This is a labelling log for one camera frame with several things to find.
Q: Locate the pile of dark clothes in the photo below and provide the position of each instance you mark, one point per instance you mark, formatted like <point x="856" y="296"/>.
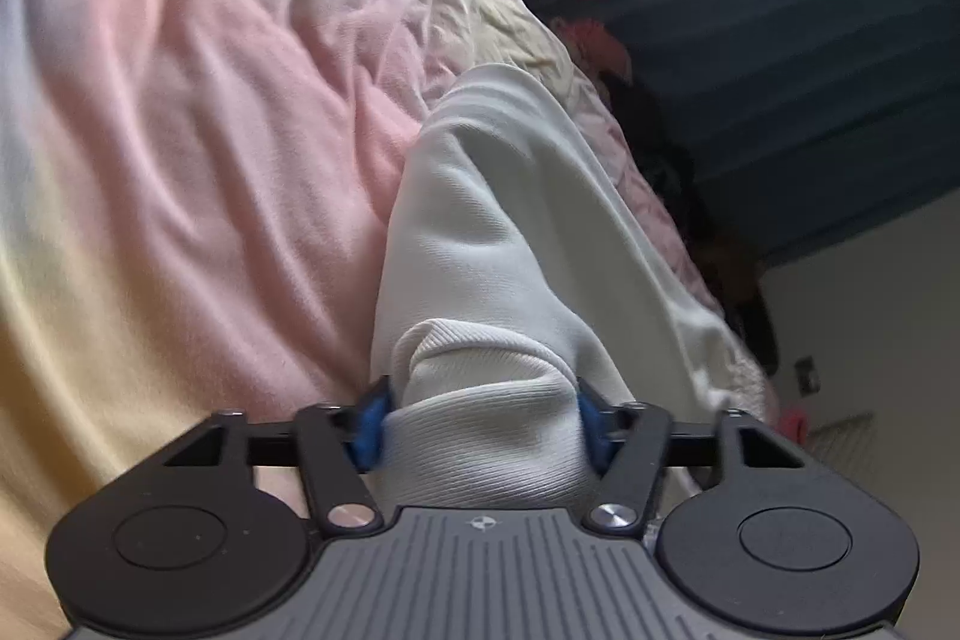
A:
<point x="667" y="160"/>

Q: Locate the wall socket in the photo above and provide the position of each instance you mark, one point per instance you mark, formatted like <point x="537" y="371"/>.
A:
<point x="808" y="374"/>

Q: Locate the teal curtain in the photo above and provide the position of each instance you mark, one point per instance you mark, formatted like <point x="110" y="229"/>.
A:
<point x="810" y="55"/>

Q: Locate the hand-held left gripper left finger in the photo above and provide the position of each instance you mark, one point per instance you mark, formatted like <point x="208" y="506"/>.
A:
<point x="369" y="428"/>

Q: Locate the cream sweatshirt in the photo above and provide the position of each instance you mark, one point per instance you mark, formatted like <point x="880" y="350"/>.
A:
<point x="510" y="280"/>

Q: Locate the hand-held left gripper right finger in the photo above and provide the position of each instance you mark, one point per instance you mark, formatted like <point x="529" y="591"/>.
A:
<point x="592" y="424"/>

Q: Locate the pastel pink blanket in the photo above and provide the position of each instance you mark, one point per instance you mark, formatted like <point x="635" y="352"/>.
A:
<point x="195" y="145"/>

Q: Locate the pink and yellow plush toy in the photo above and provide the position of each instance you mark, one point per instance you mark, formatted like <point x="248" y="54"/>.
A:
<point x="592" y="44"/>

